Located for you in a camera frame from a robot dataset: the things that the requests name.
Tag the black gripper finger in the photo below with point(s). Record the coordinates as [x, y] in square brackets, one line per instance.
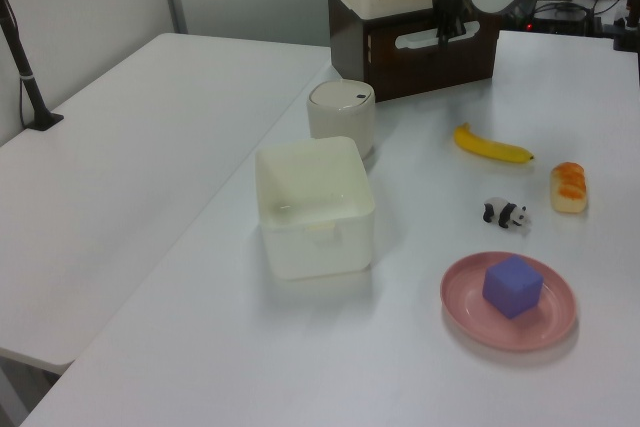
[443, 29]
[459, 26]

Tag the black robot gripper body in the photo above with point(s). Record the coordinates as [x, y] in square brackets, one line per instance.
[451, 1]

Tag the cream plastic open bin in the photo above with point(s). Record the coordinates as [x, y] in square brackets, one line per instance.
[315, 242]

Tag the black electronics box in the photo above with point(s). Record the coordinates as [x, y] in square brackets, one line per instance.
[557, 17]

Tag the brown wooden cabinet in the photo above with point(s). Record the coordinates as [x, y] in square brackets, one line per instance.
[345, 47]

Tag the yellow banana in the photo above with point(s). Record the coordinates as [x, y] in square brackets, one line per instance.
[490, 148]

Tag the white lidded trash can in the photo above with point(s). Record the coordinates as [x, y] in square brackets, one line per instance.
[340, 122]

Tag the black clamp stand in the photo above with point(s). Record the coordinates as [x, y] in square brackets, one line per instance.
[627, 27]

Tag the panda figurine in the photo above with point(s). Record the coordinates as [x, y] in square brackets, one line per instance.
[502, 212]

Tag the toy bread with orange glaze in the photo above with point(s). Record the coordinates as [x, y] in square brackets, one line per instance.
[567, 187]

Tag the purple foam cube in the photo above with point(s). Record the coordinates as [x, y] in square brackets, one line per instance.
[512, 287]

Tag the pink plate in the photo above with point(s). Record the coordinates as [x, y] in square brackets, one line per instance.
[465, 307]

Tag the white side table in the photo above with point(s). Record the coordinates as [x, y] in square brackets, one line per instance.
[125, 172]

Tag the black camera pole with clamp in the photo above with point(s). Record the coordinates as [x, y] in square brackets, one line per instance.
[30, 92]

